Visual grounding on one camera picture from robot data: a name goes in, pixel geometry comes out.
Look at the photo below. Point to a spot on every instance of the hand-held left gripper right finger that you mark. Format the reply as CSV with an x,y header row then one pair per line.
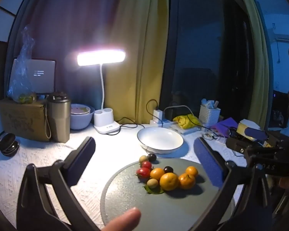
x,y
207,158

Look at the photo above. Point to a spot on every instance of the grey display screen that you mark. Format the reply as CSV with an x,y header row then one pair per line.
x,y
43,77

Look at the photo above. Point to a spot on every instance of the red cherry tomato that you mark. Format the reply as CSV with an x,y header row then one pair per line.
x,y
146,164
143,172

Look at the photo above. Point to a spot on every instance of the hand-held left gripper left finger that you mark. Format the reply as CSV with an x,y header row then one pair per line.
x,y
79,161

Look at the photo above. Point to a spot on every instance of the yellow green fruit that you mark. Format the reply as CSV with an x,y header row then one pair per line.
x,y
26,98

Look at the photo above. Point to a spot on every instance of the white charger plug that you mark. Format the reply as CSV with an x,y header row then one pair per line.
x,y
157,114

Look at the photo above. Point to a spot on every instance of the white power strip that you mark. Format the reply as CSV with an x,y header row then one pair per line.
x,y
168,124

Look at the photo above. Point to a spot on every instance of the dark window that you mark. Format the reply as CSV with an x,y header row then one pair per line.
x,y
197,53

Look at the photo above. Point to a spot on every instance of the purple pouch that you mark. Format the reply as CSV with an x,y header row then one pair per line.
x,y
225,125

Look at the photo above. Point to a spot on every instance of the white woven basket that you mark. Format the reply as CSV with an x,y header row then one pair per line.
x,y
209,116

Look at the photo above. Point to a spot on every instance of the pale green curtain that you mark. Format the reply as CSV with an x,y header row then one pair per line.
x,y
257,53

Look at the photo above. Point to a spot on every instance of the white textured table cover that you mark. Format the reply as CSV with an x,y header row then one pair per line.
x,y
38,173

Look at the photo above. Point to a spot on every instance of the large mandarin orange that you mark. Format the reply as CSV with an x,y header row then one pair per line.
x,y
168,181

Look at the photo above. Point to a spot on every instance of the metal tumbler with black lid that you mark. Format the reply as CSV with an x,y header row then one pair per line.
x,y
59,120

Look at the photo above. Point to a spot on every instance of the clear plastic bag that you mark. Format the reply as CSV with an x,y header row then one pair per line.
x,y
23,72

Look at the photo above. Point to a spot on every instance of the white desk lamp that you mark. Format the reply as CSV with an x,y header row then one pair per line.
x,y
106,122

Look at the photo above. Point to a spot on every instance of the tan longan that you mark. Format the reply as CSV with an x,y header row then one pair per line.
x,y
143,159
152,182

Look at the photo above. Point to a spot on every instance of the brown cardboard box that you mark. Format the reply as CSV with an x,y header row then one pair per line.
x,y
21,120

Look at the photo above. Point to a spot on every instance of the lavender bowl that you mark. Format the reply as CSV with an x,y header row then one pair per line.
x,y
80,121

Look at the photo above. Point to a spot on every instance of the person's right hand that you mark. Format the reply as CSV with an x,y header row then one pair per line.
x,y
285,182

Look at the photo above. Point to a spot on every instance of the person's left hand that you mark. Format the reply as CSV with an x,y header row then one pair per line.
x,y
126,220

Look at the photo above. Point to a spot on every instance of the yellow white box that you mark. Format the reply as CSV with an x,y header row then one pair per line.
x,y
246,127

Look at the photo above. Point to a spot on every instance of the yellow snack bag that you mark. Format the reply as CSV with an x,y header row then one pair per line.
x,y
183,121

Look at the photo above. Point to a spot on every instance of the dark purple curtain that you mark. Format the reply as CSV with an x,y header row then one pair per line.
x,y
62,16

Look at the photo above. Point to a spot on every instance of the white air conditioner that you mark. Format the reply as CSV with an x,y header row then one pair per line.
x,y
286,38

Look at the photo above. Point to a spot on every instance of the grey round tray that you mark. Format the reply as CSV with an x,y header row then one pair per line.
x,y
134,204

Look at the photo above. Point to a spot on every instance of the small orange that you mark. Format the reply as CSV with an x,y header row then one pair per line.
x,y
191,171
157,174

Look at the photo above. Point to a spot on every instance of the small circuit board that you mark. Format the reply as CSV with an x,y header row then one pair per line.
x,y
208,136

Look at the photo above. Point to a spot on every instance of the white blue carton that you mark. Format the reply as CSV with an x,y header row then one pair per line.
x,y
208,103

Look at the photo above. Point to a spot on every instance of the yellow curtain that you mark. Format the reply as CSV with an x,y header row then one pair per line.
x,y
139,53

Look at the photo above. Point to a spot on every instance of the pale bowl with pink inside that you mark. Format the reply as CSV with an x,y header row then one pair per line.
x,y
80,109

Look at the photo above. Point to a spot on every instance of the dark purple cherry tomato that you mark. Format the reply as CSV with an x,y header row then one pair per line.
x,y
168,169
152,157

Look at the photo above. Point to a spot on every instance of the white flat box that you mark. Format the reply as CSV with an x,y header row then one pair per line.
x,y
185,130

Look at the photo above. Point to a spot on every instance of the green leaf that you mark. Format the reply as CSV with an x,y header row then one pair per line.
x,y
155,191

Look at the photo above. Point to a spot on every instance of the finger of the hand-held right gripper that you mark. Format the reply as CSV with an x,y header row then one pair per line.
x,y
255,133
236,144

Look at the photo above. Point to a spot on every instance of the white round plate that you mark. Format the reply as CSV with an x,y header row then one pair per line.
x,y
160,138

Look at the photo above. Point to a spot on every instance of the black round case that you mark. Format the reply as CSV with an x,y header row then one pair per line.
x,y
8,145

